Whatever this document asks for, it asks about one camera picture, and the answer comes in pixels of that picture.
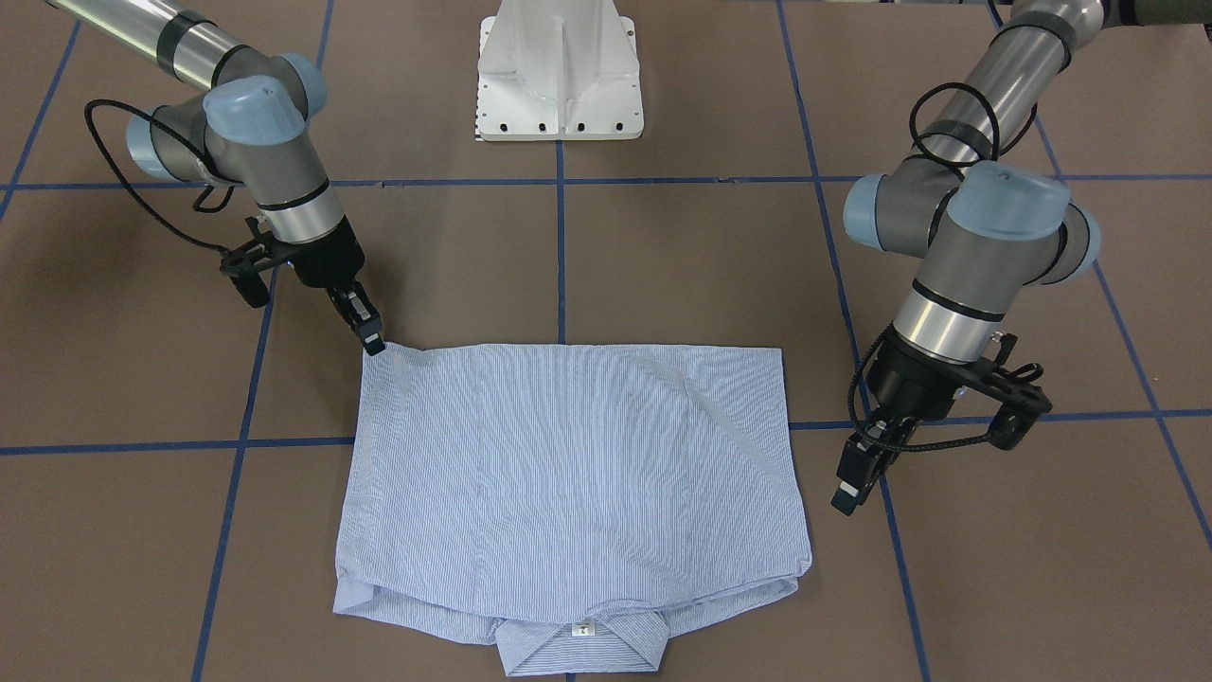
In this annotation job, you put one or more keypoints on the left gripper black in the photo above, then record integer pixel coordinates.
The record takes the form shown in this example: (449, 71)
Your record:
(906, 381)

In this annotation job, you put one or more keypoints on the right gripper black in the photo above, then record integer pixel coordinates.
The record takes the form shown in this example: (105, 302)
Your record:
(328, 261)

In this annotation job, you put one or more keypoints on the blue striped button shirt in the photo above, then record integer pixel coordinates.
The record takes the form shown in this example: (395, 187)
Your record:
(575, 507)

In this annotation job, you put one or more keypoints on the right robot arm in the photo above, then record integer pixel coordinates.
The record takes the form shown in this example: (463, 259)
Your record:
(247, 127)

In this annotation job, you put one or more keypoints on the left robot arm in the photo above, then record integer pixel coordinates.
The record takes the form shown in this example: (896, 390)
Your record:
(983, 231)

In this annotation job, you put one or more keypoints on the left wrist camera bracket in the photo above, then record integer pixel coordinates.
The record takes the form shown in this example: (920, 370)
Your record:
(1021, 399)

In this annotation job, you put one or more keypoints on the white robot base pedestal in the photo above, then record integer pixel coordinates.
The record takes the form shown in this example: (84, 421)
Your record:
(558, 71)

